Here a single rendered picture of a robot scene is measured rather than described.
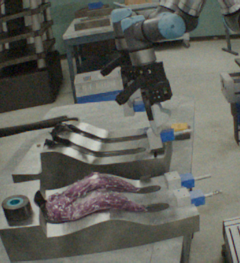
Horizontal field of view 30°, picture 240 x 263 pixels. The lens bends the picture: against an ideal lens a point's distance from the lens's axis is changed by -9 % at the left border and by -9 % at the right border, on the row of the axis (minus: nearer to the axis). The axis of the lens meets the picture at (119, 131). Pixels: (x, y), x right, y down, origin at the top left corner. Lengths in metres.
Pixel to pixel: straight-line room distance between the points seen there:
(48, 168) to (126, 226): 0.44
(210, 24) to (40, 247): 7.17
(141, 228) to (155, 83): 0.46
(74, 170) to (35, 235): 0.40
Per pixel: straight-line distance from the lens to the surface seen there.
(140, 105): 1.67
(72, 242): 1.10
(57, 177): 1.46
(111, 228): 1.09
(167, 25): 1.27
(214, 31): 8.08
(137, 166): 1.38
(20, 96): 5.41
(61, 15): 7.84
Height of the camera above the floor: 1.45
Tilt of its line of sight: 20 degrees down
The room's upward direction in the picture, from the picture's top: 9 degrees counter-clockwise
